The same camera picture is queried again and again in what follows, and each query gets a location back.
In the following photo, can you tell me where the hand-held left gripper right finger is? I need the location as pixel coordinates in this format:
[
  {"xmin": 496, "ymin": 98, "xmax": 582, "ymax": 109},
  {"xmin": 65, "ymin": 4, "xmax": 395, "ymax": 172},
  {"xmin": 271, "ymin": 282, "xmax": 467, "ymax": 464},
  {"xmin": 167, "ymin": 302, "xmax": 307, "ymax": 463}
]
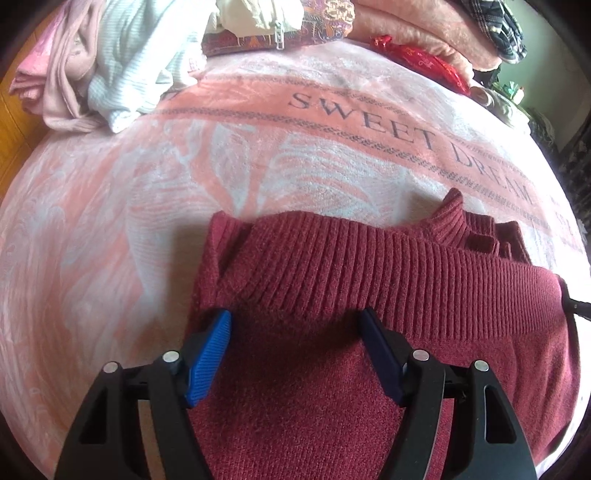
[{"xmin": 359, "ymin": 307, "xmax": 539, "ymax": 480}]

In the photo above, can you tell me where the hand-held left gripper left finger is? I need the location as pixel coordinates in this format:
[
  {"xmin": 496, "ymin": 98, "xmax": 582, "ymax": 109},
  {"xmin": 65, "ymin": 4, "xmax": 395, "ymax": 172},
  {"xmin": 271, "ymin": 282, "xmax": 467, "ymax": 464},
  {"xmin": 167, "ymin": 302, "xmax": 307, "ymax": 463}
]
[{"xmin": 54, "ymin": 308, "xmax": 233, "ymax": 480}]

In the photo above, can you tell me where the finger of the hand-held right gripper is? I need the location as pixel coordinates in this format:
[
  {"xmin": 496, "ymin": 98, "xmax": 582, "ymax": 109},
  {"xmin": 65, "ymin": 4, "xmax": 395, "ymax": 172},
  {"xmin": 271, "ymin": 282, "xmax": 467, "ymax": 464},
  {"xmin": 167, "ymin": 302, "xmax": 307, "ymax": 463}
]
[{"xmin": 556, "ymin": 274, "xmax": 591, "ymax": 324}]

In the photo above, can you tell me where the dark red knit sweater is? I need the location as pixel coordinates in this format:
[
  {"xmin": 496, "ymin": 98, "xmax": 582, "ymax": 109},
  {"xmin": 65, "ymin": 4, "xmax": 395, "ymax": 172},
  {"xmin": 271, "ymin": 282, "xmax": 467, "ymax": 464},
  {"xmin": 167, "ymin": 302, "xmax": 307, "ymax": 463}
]
[{"xmin": 185, "ymin": 187, "xmax": 585, "ymax": 480}]

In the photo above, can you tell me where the dark patterned curtain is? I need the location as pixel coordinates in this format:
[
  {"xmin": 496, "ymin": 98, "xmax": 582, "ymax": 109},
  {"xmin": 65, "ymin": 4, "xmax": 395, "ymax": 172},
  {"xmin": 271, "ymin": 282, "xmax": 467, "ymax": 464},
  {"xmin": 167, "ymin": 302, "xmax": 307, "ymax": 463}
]
[{"xmin": 526, "ymin": 106, "xmax": 591, "ymax": 186}]

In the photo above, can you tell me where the pink printed blanket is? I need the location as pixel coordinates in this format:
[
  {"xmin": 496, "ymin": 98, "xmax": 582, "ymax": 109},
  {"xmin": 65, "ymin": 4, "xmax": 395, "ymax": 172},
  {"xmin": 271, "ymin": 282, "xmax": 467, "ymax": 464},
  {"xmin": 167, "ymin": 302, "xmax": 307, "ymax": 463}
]
[{"xmin": 0, "ymin": 39, "xmax": 585, "ymax": 480}]

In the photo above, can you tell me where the red embroidered pouch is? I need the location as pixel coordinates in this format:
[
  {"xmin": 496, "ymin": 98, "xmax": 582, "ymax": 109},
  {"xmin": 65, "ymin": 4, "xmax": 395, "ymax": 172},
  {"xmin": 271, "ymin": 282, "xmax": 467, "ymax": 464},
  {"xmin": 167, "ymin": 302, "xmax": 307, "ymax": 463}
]
[{"xmin": 372, "ymin": 34, "xmax": 474, "ymax": 96}]

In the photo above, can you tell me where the plaid cloth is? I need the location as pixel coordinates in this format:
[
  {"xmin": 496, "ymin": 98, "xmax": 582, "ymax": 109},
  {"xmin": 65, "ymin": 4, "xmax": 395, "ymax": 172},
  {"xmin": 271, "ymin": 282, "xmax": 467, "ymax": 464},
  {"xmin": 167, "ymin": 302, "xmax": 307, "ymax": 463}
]
[{"xmin": 455, "ymin": 0, "xmax": 527, "ymax": 64}]

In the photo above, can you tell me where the white striped garment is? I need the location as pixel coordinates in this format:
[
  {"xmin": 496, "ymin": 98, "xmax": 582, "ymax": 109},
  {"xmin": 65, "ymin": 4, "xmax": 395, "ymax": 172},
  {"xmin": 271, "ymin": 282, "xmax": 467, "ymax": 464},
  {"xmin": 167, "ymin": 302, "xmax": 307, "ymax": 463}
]
[{"xmin": 88, "ymin": 0, "xmax": 209, "ymax": 135}]

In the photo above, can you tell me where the orange wooden wardrobe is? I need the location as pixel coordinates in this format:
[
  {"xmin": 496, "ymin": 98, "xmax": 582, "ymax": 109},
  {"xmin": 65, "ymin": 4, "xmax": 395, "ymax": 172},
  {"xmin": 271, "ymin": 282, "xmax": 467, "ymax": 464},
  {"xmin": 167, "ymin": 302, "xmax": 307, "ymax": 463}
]
[{"xmin": 0, "ymin": 60, "xmax": 47, "ymax": 185}]

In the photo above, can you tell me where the mauve garment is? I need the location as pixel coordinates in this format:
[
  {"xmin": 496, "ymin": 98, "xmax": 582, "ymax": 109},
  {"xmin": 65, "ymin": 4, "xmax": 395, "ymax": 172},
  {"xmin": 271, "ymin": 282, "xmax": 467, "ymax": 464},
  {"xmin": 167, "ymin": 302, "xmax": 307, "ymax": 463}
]
[{"xmin": 39, "ymin": 0, "xmax": 110, "ymax": 136}]

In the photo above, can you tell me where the folded pink fleece blanket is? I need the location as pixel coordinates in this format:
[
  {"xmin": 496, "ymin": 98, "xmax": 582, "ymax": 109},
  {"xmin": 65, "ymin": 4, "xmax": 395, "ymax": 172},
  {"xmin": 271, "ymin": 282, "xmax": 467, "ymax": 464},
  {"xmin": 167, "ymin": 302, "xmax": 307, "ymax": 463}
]
[{"xmin": 353, "ymin": 0, "xmax": 502, "ymax": 86}]

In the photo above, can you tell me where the pink garment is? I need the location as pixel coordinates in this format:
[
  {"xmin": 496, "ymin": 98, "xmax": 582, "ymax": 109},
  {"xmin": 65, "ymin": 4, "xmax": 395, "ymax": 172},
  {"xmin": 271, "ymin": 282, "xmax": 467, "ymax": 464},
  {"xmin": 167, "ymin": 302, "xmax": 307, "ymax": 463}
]
[{"xmin": 9, "ymin": 14, "xmax": 57, "ymax": 114}]

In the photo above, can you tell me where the paisley pillow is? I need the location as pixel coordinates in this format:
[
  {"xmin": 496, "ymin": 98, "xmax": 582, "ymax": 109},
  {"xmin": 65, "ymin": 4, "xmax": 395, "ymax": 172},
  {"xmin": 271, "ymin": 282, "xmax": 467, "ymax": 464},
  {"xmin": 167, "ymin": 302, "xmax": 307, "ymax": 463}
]
[{"xmin": 201, "ymin": 0, "xmax": 359, "ymax": 59}]

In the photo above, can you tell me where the cream zippered garment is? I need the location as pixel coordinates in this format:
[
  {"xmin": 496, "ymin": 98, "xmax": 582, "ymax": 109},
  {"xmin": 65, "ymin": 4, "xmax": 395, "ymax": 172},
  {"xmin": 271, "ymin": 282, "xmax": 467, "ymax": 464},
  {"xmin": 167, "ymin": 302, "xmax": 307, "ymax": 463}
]
[{"xmin": 205, "ymin": 0, "xmax": 306, "ymax": 52}]

